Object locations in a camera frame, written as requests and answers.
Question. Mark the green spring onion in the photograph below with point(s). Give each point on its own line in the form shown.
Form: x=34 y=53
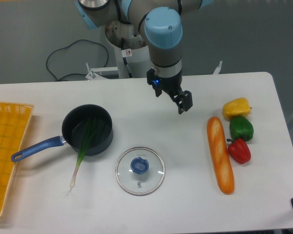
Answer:
x=87 y=137

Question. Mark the yellow woven basket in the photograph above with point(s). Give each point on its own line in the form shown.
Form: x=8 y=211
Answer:
x=14 y=121

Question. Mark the yellow bell pepper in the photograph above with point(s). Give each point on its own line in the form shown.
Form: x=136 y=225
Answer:
x=237 y=107

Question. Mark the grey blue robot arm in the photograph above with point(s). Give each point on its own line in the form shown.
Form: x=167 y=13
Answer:
x=149 y=35

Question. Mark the orange baguette bread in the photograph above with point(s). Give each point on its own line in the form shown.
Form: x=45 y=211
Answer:
x=220 y=156

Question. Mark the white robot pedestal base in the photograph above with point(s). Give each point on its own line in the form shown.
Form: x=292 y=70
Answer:
x=131 y=53

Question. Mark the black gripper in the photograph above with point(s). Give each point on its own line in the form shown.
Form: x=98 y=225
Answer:
x=172 y=86

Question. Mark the green bell pepper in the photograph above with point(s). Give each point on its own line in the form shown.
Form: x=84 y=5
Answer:
x=241 y=127

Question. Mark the red bell pepper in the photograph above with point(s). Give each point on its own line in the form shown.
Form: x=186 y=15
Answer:
x=239 y=150

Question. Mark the dark pot blue handle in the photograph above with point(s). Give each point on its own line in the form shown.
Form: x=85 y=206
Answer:
x=72 y=131

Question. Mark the glass pot lid blue knob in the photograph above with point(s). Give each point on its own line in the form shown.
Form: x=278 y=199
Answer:
x=140 y=171

